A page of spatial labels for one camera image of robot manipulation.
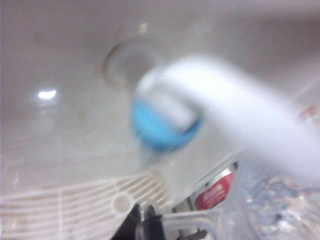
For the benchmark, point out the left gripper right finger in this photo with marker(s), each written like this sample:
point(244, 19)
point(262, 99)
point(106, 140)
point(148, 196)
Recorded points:
point(151, 228)

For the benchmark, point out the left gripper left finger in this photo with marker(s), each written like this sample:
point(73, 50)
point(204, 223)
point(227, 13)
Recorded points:
point(127, 227)

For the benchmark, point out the blue cold water tap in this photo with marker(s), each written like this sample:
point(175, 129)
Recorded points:
point(162, 132)

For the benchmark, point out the white water dispenser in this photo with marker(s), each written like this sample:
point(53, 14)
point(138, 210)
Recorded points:
point(62, 62)

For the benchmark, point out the white drip tray grille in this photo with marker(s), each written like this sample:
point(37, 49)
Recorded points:
point(62, 207)

